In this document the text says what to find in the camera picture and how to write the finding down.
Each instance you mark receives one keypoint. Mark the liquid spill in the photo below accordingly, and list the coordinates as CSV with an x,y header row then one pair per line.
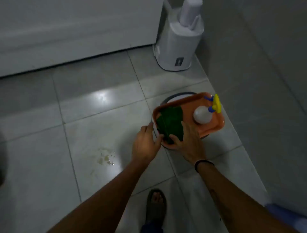
x,y
105,157

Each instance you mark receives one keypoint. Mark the white spray bottle yellow trigger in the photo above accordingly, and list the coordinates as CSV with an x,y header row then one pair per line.
x,y
202,115

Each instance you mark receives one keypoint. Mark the grey sandal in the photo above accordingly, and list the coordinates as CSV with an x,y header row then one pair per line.
x,y
156,211

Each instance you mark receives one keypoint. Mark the blue shorts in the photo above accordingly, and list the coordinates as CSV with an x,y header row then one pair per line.
x,y
287,216

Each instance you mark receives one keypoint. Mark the person's left forearm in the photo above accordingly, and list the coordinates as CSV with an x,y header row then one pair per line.
x,y
103,201

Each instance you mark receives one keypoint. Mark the person's right thumb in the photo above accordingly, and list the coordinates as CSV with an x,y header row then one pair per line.
x,y
175,139

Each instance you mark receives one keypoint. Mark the white cabinet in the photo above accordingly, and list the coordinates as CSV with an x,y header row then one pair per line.
x,y
72,31

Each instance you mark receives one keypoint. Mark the person's left hand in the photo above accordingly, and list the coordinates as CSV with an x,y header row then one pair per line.
x,y
144,146

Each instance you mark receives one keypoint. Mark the person's right forearm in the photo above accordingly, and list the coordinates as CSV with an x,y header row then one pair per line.
x,y
235,204

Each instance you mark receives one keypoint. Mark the green cloth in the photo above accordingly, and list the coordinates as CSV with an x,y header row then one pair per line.
x,y
170,121

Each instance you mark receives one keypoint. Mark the person's right hand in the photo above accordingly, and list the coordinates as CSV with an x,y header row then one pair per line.
x,y
191,147

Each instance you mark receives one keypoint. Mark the black wristband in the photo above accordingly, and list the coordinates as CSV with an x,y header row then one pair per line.
x,y
200,163

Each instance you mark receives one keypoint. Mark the white bucket grey rim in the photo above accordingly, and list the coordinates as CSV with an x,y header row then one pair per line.
x,y
178,96

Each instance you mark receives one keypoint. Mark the person's left thumb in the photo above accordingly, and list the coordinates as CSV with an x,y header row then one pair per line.
x,y
159,140

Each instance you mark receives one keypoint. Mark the white plastic bin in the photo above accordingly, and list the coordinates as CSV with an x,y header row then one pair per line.
x,y
175,45

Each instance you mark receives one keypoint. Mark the orange plastic tray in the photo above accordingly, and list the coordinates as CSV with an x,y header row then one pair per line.
x,y
189,103

